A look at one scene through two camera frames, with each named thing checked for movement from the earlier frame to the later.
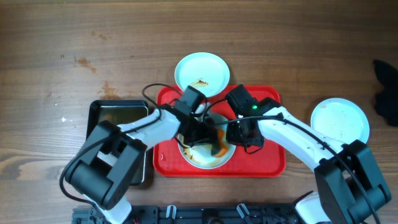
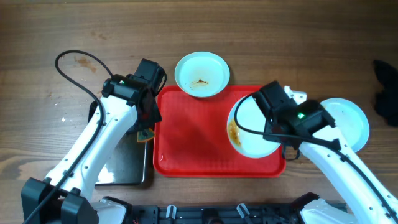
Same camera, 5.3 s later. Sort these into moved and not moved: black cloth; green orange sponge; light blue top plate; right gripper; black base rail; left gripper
Moved: left gripper; right gripper; green orange sponge
Not moved: black cloth; light blue top plate; black base rail
